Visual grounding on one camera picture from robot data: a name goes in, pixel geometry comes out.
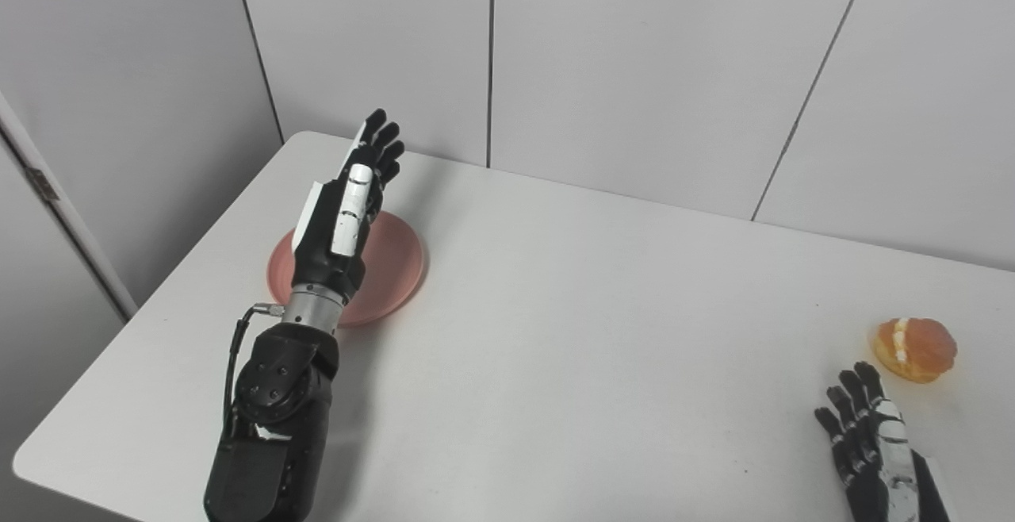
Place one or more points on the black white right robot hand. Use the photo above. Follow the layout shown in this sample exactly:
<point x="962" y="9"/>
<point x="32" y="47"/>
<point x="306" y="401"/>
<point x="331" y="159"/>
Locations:
<point x="884" y="474"/>

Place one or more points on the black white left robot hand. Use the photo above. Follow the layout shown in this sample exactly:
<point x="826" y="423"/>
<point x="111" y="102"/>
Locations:
<point x="333" y="220"/>

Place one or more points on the pink round plate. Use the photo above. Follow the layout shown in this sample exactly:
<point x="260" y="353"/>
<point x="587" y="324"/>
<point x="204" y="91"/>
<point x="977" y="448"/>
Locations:
<point x="396" y="264"/>

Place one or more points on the cream puff pastry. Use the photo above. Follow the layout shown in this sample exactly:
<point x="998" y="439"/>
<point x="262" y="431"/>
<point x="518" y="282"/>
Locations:
<point x="920" y="350"/>

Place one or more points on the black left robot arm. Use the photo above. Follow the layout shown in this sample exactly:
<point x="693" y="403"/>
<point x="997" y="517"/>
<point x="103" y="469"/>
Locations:
<point x="273" y="427"/>

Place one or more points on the metal door hinge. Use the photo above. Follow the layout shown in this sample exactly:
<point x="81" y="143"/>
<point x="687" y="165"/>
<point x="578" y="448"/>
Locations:
<point x="42" y="184"/>

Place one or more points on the white door frame strip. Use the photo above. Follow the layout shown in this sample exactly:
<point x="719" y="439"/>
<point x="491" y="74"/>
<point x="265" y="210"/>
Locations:
<point x="71" y="224"/>

